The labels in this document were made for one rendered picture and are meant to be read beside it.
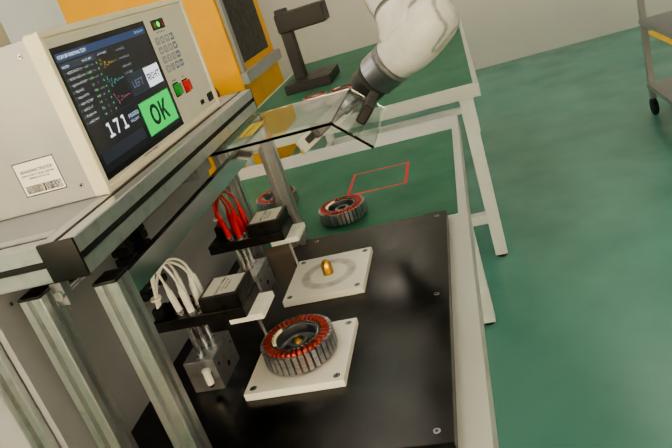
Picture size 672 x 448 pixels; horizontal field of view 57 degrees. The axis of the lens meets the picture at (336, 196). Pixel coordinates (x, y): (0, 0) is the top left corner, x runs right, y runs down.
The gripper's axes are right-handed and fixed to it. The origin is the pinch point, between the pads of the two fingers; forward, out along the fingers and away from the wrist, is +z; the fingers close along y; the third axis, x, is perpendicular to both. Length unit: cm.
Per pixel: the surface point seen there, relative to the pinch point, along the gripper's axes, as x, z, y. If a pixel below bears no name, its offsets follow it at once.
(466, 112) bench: -26, 21, 107
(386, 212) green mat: -23.5, 0.7, 0.5
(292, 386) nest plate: -27, -13, -60
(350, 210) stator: -17.7, 4.5, -4.1
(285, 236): -11.3, -5.5, -34.6
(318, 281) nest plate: -21.5, -2.8, -33.3
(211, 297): -10, -11, -59
